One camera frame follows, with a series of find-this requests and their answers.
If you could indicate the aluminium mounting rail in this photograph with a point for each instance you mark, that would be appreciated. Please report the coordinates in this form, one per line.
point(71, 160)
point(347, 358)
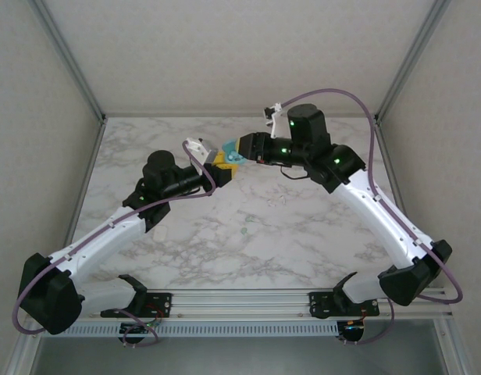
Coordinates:
point(240, 302)

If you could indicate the aluminium table edge rail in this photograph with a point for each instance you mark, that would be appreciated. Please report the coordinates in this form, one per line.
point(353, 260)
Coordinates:
point(389, 160)
point(93, 156)

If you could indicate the blue round charging case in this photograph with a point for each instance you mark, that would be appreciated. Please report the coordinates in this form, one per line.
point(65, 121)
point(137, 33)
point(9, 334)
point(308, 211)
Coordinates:
point(227, 147)

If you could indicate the small controller board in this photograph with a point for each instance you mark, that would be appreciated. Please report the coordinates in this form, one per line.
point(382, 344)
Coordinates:
point(351, 326)
point(133, 329)

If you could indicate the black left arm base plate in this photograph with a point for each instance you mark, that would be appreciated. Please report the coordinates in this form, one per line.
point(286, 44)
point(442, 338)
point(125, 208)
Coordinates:
point(162, 298)

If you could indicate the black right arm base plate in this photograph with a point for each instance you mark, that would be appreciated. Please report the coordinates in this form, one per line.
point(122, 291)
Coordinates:
point(318, 301)

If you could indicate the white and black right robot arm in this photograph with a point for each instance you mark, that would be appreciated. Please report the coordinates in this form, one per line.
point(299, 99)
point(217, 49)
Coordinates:
point(381, 218)

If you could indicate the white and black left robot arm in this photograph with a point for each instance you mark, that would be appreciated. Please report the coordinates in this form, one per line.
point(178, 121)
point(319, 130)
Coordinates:
point(104, 238)

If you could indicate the aluminium frame post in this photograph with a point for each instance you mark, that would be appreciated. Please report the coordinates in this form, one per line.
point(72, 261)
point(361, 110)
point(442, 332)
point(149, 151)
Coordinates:
point(413, 58)
point(72, 58)

